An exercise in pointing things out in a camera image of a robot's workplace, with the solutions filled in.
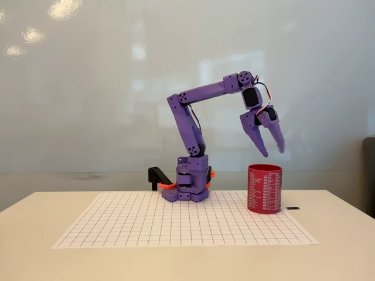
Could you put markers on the purple robot arm with base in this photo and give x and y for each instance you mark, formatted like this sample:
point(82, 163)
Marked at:
point(187, 131)

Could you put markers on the red cup with white print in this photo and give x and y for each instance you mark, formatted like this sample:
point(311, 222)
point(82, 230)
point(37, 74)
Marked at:
point(263, 190)

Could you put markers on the white grid paper sheet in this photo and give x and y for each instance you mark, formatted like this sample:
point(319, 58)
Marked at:
point(181, 225)

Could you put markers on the black table clamp, orange pad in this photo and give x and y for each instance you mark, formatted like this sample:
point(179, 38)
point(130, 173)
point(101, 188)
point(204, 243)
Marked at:
point(153, 175)
point(213, 174)

